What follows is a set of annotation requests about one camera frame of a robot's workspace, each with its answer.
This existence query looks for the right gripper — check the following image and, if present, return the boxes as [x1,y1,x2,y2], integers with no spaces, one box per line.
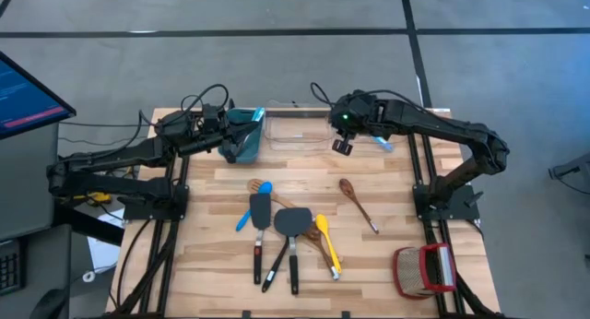
[329,91,372,158]

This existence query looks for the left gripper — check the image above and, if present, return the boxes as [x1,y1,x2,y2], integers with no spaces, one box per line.
[198,102,260,165]

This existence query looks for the large light blue spoon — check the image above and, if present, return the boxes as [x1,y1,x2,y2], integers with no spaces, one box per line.
[372,134,395,153]

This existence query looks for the small blue spoon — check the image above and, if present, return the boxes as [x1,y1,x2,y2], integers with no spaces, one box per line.
[235,181,274,233]

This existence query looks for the black rectangular spatula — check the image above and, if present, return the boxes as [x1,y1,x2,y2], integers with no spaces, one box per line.
[249,193,273,286]

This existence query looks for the yellow spoon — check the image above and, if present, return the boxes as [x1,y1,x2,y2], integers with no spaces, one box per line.
[314,212,343,275]

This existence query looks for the black wide round turner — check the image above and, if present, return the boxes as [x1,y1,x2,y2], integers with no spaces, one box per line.
[273,207,314,296]

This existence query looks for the teal plastic bin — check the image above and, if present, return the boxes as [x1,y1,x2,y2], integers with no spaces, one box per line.
[218,107,267,165]

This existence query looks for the clear plastic bin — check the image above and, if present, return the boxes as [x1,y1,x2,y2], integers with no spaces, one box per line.
[333,107,407,153]
[264,99,336,153]

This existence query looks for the black cart leg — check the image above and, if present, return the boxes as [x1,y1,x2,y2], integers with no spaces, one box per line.
[53,202,125,246]

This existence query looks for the white paper sheet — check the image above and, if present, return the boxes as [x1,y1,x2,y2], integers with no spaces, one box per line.
[86,207,126,275]

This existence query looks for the grey cabinet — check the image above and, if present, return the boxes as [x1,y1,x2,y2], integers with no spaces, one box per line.
[0,123,61,242]

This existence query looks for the computer monitor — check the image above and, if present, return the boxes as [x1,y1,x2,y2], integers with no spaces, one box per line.
[0,50,77,141]

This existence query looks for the grey side desk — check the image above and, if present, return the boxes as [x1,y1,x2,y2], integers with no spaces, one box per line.
[0,224,73,319]

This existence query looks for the black stand leg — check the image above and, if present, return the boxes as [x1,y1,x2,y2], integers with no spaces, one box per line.
[547,151,590,195]

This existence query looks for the black computer mouse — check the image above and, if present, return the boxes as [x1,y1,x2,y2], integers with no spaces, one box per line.
[29,288,70,319]

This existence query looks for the black keyboard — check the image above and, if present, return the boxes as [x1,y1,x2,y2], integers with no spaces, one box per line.
[0,238,25,296]

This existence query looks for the pale blue handled knife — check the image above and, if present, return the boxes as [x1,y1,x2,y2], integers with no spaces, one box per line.
[232,120,259,158]

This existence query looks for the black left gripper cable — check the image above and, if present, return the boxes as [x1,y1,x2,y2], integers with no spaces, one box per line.
[137,82,230,126]

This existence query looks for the black metal table frame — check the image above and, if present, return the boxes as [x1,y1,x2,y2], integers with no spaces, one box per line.
[103,95,506,319]

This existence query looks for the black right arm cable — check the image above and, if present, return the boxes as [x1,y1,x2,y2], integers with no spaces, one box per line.
[309,81,425,115]

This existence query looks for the black floor cable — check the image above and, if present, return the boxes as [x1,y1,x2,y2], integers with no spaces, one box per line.
[58,135,148,146]

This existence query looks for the yellow cable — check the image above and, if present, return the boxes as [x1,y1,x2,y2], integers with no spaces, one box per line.
[71,191,112,206]

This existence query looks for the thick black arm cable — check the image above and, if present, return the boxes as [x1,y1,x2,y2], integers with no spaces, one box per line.
[114,217,154,311]

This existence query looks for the white cable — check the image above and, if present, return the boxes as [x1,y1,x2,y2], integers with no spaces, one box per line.
[81,258,119,284]

